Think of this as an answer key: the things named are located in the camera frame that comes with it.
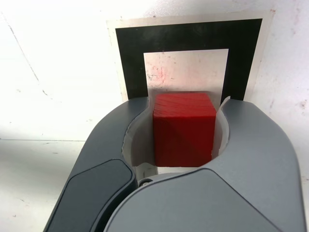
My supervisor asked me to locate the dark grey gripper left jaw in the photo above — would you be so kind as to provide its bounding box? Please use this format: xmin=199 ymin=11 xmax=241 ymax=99
xmin=44 ymin=96 xmax=159 ymax=232

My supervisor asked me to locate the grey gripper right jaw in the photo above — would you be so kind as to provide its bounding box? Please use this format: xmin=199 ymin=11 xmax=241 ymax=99
xmin=103 ymin=95 xmax=304 ymax=232

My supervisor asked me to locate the red cube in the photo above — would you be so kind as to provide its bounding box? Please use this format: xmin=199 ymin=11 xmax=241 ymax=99
xmin=152 ymin=92 xmax=216 ymax=168

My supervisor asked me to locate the black tape square outline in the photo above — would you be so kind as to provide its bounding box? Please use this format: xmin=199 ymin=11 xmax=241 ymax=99
xmin=115 ymin=18 xmax=263 ymax=102

